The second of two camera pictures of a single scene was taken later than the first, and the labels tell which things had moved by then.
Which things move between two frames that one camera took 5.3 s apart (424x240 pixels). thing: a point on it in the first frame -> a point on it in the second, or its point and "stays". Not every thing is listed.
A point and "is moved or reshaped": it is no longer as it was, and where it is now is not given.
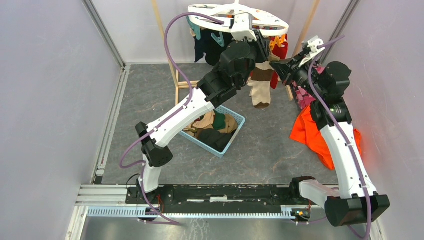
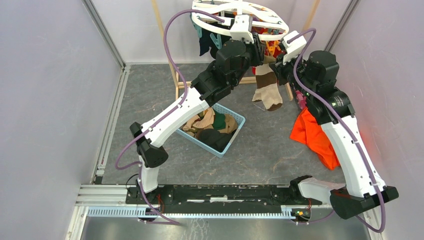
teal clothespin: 219,40 is moved or reshaped
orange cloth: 307,132 stays
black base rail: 214,195 stays
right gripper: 284,68 stays
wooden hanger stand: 180,83 stays
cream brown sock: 259,84 is moved or reshaped
